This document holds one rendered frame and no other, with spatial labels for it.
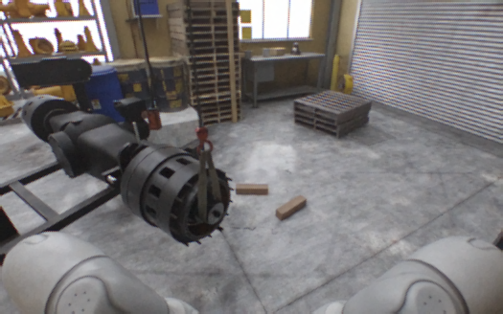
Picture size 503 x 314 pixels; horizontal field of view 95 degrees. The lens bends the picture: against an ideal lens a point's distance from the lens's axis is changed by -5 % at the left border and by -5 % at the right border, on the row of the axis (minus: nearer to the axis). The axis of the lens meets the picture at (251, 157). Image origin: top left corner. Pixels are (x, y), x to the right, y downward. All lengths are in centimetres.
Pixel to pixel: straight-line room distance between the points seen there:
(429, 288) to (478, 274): 13
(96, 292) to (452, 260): 55
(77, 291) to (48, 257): 13
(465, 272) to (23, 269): 72
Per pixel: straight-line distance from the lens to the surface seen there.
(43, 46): 939
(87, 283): 44
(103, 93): 402
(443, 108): 617
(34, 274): 55
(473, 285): 54
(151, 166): 163
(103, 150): 218
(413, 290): 43
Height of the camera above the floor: 190
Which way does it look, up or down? 30 degrees down
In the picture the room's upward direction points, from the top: straight up
